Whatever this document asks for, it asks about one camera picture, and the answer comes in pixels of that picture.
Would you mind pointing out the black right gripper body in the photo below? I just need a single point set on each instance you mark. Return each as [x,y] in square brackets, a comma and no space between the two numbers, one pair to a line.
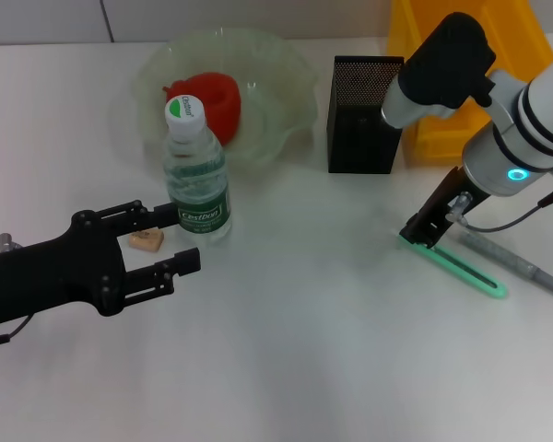
[451,202]

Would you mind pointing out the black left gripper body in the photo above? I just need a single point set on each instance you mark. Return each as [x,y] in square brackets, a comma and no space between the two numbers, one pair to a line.
[55,276]

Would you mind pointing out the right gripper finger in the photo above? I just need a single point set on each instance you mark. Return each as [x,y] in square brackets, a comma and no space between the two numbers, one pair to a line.
[431,235]
[414,230]

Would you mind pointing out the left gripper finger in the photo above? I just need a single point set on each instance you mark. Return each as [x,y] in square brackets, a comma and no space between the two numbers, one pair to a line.
[163,215]
[186,261]

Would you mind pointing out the small wooden block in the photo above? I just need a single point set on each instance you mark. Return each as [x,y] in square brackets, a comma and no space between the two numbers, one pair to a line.
[145,241]

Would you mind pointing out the clear water bottle green label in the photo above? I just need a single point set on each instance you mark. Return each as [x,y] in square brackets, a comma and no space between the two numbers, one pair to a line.
[198,184]

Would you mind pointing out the green utility knife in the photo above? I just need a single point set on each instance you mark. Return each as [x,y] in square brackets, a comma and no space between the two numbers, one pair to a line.
[465,271]

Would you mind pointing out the grey marker pen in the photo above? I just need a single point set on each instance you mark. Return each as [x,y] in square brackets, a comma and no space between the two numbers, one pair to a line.
[511,260]

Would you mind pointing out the red-orange fruit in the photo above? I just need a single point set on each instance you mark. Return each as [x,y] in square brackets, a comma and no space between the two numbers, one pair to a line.
[221,101]

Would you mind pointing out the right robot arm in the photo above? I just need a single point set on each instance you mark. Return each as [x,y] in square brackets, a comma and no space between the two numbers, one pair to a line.
[530,129]

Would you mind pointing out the black mesh pen holder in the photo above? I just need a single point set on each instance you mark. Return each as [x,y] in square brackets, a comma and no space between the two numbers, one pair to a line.
[359,138]

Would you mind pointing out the green glass fruit bowl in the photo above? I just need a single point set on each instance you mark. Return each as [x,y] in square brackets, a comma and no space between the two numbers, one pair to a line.
[276,101]

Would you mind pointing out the yellow plastic bin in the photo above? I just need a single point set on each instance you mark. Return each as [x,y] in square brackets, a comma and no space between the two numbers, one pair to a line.
[442,138]

